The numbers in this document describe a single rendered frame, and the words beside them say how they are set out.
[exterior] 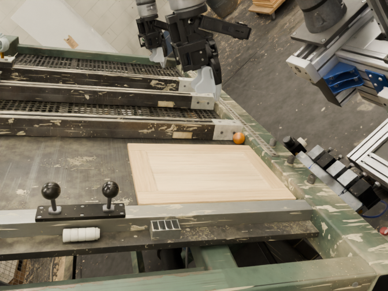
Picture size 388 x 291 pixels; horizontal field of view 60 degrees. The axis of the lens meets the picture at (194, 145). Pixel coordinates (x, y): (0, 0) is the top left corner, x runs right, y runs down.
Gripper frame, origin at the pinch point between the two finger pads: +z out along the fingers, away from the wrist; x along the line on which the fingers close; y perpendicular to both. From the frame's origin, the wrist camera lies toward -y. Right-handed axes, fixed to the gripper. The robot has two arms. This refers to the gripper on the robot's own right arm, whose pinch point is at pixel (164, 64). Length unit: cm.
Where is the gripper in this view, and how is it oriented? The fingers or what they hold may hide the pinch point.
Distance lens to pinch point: 145.3
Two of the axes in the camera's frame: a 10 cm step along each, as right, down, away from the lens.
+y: -8.1, 4.0, -4.3
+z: 1.7, 8.6, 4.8
